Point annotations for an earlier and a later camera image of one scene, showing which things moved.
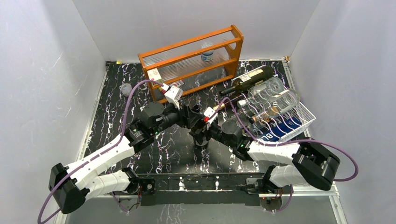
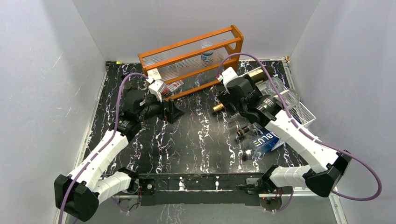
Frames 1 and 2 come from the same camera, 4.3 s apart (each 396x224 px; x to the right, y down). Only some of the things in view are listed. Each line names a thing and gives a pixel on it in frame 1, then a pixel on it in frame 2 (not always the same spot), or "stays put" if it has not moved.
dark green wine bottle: (244, 82) stays put
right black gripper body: (212, 132) → (225, 98)
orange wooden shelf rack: (195, 63) stays put
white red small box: (153, 74) stays put
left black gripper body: (184, 120) → (167, 115)
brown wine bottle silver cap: (196, 108) → (127, 85)
